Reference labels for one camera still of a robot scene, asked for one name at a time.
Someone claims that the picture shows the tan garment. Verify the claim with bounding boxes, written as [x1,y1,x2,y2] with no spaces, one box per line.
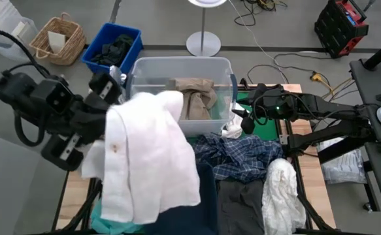
[173,78,218,121]

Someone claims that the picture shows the blue plaid shirt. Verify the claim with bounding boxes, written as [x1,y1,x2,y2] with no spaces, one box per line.
[191,133,284,183]

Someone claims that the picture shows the white floor lamp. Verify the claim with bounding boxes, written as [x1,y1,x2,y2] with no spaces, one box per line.
[186,0,227,57]

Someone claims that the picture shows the teal garment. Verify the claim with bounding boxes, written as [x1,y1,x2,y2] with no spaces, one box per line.
[90,195,145,235]

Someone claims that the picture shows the wicker basket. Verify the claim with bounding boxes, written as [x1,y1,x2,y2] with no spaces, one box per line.
[29,12,87,67]

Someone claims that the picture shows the cream white garment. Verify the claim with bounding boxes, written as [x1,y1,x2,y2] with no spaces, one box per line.
[261,158,307,235]

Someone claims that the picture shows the green table mat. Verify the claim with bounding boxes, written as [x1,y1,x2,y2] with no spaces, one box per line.
[186,91,278,144]

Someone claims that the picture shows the dark grey garment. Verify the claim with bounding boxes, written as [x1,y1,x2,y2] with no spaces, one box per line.
[216,178,265,235]

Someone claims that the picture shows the white stained shirt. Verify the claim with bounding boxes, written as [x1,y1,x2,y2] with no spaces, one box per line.
[80,90,201,225]

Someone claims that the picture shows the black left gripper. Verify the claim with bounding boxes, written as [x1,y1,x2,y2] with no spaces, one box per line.
[41,73,123,171]

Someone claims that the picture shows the navy fabric bin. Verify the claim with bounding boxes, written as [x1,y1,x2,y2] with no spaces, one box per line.
[144,163,219,235]

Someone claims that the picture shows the black floor cable bundle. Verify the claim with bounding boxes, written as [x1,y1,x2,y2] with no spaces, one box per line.
[234,0,289,27]

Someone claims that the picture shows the clear plastic bag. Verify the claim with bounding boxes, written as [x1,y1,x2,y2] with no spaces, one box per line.
[317,136,368,184]

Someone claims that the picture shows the black looped floor cable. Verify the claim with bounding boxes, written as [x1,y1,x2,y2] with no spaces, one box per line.
[247,52,328,86]

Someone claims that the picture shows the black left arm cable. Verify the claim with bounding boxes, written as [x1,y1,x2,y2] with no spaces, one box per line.
[0,28,50,79]

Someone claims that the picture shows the red and black utility box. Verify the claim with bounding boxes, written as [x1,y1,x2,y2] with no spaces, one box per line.
[314,0,370,59]

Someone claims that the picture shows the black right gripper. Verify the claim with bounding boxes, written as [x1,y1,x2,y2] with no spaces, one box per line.
[231,84,295,135]

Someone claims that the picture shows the white paper sheet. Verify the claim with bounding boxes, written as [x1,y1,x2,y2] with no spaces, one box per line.
[48,31,67,55]

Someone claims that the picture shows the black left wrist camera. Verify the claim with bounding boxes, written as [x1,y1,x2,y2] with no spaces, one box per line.
[30,78,75,114]

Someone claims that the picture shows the clear plastic storage bin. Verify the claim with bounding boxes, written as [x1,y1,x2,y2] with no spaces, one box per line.
[108,57,239,138]

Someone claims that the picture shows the black side table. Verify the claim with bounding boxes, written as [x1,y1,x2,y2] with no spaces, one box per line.
[349,58,381,226]

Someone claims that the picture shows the dark green clothes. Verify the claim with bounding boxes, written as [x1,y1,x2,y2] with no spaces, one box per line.
[90,34,135,67]

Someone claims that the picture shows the white floor cable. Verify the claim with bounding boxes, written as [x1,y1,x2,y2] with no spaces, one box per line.
[227,0,291,85]

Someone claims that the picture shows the blue plastic bin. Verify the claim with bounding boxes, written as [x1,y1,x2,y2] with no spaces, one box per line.
[81,22,144,76]

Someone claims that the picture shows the small white cloth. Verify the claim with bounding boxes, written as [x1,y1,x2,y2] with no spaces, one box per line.
[221,103,247,140]

